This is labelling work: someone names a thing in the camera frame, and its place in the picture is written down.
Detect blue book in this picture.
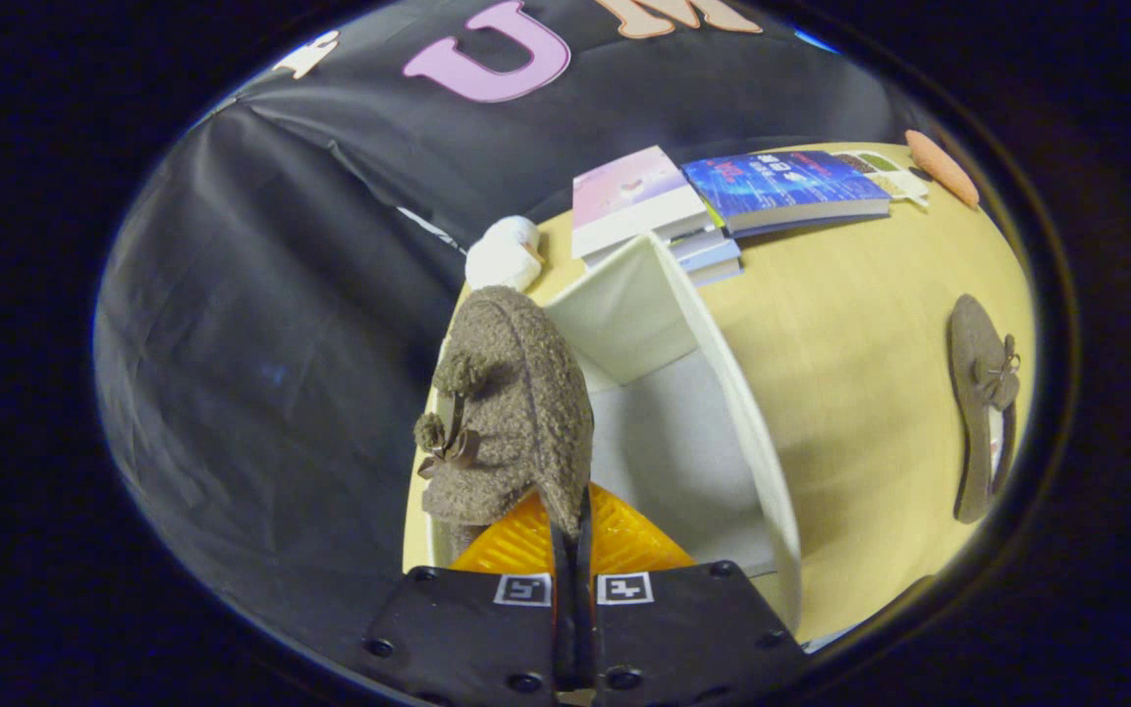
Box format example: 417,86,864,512
680,149,892,240

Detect pink book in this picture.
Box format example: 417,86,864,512
570,145,714,261

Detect white plush ball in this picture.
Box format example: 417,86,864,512
464,216,545,294

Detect white compartment tray with grains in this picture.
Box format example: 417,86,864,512
835,149,930,209

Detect orange fuzzy oval sponge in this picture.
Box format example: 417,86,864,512
904,130,981,209

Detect black backdrop cloth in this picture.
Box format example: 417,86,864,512
94,0,920,649

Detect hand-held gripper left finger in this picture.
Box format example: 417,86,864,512
361,483,576,707

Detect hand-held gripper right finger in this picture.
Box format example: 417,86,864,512
575,483,810,707

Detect grey books under pink book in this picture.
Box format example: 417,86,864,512
585,226,743,288

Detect brown fuzzy shoe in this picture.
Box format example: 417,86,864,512
413,285,596,561
948,293,1022,524

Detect cream fabric storage box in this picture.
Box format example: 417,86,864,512
428,233,804,634

